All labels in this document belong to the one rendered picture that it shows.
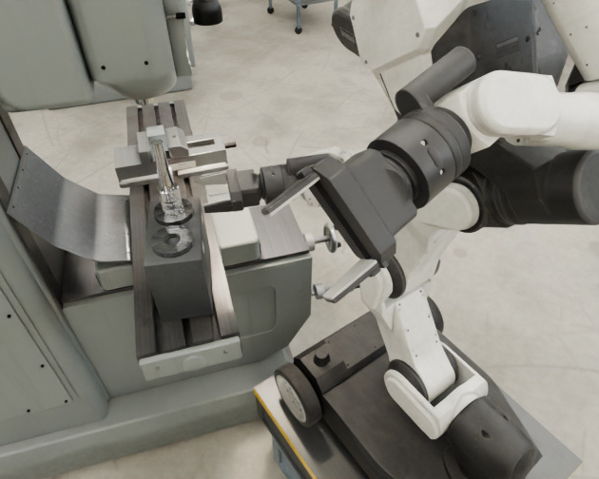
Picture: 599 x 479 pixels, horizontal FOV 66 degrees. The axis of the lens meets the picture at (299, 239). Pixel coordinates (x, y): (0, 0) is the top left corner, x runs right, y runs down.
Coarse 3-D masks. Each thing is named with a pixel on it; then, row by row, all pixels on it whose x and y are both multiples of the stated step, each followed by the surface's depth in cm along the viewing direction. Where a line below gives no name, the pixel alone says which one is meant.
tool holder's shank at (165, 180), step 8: (152, 144) 93; (160, 144) 93; (160, 152) 94; (160, 160) 95; (160, 168) 97; (168, 168) 98; (160, 176) 98; (168, 176) 99; (160, 184) 100; (168, 184) 99
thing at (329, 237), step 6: (324, 228) 174; (330, 228) 168; (336, 228) 169; (306, 234) 169; (324, 234) 176; (330, 234) 167; (336, 234) 167; (306, 240) 167; (312, 240) 167; (318, 240) 170; (324, 240) 171; (330, 240) 172; (336, 240) 167; (312, 246) 168; (330, 246) 173; (336, 246) 168; (330, 252) 173
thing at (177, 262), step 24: (168, 216) 104; (192, 216) 106; (168, 240) 100; (192, 240) 98; (144, 264) 95; (168, 264) 95; (192, 264) 97; (168, 288) 100; (192, 288) 101; (168, 312) 105; (192, 312) 107
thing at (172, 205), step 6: (180, 192) 103; (162, 198) 101; (168, 198) 101; (174, 198) 101; (180, 198) 103; (162, 204) 103; (168, 204) 102; (174, 204) 102; (180, 204) 104; (168, 210) 103; (174, 210) 103; (180, 210) 104
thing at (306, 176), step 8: (304, 168) 44; (296, 176) 45; (304, 176) 44; (312, 176) 44; (296, 184) 44; (304, 184) 43; (312, 184) 44; (288, 192) 43; (296, 192) 43; (280, 200) 43; (288, 200) 43; (264, 208) 43; (272, 208) 43; (280, 208) 43; (264, 216) 44
